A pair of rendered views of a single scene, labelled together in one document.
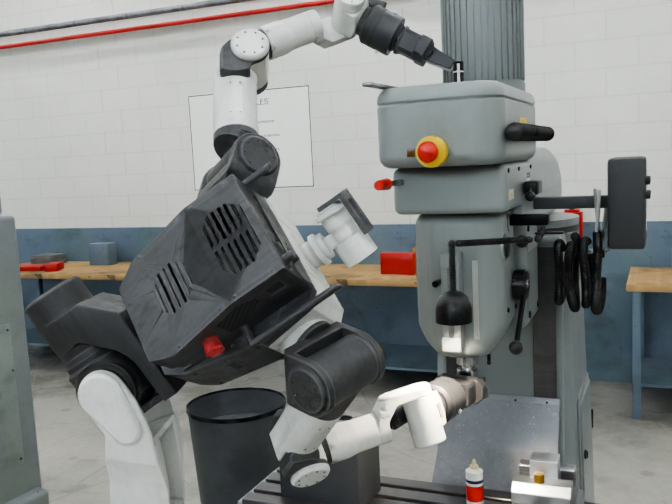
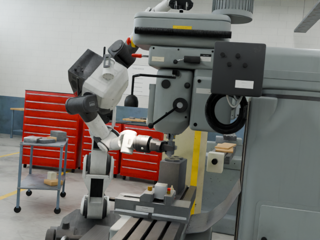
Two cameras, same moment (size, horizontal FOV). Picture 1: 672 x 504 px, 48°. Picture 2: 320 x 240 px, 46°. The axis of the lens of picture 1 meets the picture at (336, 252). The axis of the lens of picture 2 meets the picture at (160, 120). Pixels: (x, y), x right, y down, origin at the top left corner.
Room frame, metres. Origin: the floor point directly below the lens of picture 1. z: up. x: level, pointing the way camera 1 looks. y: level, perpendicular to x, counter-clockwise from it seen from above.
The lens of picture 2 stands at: (1.18, -2.14, 1.47)
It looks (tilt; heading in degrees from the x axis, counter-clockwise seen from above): 3 degrees down; 77
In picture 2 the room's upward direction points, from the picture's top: 5 degrees clockwise
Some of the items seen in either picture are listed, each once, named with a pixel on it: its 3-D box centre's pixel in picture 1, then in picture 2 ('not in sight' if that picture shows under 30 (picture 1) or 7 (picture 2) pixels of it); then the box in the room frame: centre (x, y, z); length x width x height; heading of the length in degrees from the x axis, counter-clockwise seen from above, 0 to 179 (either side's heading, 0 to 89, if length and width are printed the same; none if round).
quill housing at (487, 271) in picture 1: (465, 280); (174, 101); (1.68, -0.29, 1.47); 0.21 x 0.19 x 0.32; 67
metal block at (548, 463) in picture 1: (545, 469); (160, 190); (1.61, -0.44, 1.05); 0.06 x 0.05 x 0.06; 68
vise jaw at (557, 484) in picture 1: (542, 491); (148, 194); (1.56, -0.42, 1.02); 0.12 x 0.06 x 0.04; 68
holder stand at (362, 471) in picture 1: (328, 454); (173, 174); (1.80, 0.04, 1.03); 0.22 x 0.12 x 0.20; 62
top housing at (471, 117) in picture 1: (461, 127); (182, 34); (1.69, -0.29, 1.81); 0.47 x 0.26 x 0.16; 157
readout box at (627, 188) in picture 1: (630, 201); (237, 69); (1.82, -0.71, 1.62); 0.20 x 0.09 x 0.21; 157
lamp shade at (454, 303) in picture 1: (453, 306); (131, 100); (1.47, -0.23, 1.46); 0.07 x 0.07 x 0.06
